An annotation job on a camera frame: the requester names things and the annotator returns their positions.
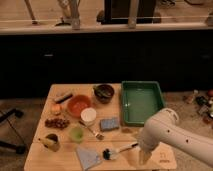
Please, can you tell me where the white black dish brush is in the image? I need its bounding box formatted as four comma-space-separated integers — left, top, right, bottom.
102, 143, 137, 160

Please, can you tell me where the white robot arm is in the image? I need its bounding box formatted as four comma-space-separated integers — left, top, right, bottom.
138, 108, 213, 168

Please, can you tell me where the dark brown bowl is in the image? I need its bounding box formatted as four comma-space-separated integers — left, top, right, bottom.
93, 84, 115, 104

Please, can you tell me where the red bowl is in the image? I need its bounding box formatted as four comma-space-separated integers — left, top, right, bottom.
67, 95, 91, 118

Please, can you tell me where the dark eraser brush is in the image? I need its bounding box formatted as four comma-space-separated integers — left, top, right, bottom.
53, 93, 73, 104

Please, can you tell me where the blue sponge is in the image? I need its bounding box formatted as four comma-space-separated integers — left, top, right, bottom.
100, 117, 119, 131

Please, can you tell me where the blue grey cloth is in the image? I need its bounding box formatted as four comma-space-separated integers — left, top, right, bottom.
76, 146, 102, 171

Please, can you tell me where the green plastic tray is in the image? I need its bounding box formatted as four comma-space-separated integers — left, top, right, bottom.
121, 81, 165, 127

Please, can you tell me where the white round container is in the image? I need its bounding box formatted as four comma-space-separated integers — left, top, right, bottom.
81, 108, 97, 126

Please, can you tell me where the small green cup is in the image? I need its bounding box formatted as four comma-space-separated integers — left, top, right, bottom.
69, 127, 84, 143

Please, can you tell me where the bunch of dark grapes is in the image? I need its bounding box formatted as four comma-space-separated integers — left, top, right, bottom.
45, 118, 70, 129

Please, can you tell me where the orange block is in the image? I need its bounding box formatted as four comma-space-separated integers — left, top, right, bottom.
51, 104, 62, 115

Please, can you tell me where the black chair base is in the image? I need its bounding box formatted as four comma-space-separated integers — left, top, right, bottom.
0, 108, 27, 154

